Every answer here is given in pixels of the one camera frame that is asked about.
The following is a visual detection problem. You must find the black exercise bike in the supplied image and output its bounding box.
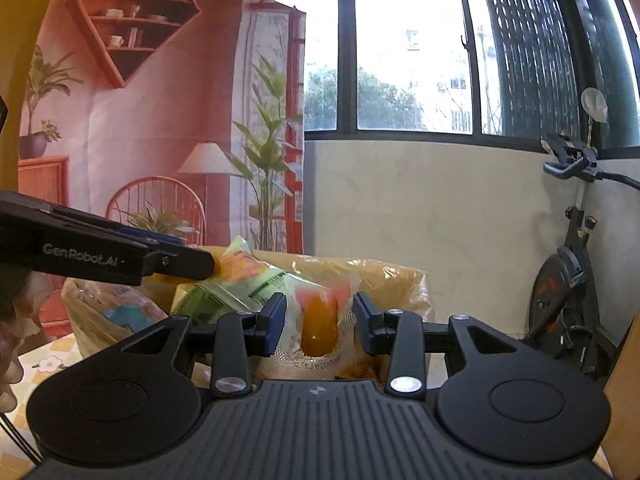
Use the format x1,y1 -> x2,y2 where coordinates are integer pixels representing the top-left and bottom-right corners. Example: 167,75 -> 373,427
520,132 -> 640,382

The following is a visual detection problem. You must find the dark framed window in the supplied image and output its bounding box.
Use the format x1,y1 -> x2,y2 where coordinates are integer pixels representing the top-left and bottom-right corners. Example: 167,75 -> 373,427
240,0 -> 640,152

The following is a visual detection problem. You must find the clear snack bag teal label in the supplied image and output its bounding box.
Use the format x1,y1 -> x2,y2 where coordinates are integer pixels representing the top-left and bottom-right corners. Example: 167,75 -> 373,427
60,277 -> 174,357

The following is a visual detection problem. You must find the green snack bag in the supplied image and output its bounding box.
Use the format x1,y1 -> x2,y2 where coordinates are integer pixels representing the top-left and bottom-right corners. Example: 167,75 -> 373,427
169,234 -> 302,327

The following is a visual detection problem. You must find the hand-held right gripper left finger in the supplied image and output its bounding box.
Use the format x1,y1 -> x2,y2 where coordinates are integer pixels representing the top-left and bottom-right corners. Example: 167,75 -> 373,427
117,292 -> 289,397

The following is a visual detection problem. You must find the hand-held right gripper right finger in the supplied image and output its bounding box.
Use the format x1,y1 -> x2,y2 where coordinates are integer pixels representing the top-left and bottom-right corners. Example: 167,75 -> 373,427
352,291 -> 522,396

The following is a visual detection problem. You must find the clear packet with orange snack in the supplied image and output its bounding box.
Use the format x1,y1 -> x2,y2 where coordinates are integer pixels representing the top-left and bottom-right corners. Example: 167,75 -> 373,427
259,279 -> 397,382

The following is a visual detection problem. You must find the person's left hand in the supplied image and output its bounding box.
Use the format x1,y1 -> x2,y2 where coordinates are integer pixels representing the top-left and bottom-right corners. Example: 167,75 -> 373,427
0,265 -> 52,412

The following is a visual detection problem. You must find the printed room backdrop cloth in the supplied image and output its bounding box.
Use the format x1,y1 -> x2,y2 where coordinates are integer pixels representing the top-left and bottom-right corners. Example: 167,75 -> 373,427
17,0 -> 307,347

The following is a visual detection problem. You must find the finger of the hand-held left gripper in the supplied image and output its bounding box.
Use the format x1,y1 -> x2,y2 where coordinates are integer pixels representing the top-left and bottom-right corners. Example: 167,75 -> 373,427
49,204 -> 187,248
146,245 -> 217,282

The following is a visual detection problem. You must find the cardboard box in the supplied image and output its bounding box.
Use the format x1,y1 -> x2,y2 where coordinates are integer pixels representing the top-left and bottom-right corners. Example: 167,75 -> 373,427
60,244 -> 436,362

